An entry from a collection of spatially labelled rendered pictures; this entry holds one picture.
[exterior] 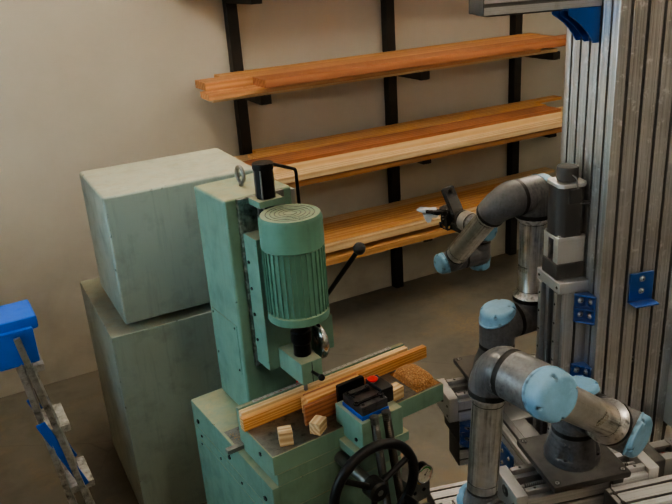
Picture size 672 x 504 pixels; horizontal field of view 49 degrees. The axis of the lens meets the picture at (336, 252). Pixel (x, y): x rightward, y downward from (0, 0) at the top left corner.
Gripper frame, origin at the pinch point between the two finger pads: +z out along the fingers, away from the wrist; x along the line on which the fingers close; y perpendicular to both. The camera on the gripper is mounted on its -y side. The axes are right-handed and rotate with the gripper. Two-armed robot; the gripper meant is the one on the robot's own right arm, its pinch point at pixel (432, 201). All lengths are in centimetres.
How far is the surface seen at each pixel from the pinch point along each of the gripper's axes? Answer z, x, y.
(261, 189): -42, -80, -43
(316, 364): -58, -81, 7
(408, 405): -67, -59, 28
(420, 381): -64, -52, 25
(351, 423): -73, -81, 19
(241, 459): -52, -109, 31
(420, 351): -50, -43, 25
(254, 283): -41, -88, -16
